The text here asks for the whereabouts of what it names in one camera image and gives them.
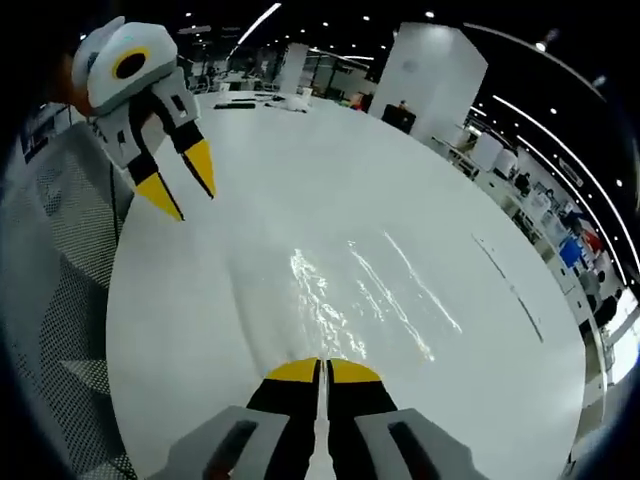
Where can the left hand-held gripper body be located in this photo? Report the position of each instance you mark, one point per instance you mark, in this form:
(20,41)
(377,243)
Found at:
(125,65)

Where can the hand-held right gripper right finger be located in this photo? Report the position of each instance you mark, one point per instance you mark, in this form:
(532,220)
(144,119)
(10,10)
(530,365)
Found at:
(390,425)

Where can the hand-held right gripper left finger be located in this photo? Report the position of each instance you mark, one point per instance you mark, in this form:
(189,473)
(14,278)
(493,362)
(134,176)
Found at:
(260,420)

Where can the clear resealable plastic bag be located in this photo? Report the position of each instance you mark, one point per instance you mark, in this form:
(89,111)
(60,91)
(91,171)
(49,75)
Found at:
(380,310)

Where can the person's left hand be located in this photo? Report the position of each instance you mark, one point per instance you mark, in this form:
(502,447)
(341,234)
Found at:
(77,95)

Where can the white crumpled object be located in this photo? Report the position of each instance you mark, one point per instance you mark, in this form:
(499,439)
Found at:
(296,101)

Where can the black office chair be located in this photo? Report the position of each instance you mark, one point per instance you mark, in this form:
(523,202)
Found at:
(399,117)

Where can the blue storage box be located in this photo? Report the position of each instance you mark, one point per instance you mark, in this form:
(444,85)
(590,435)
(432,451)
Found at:
(570,252)

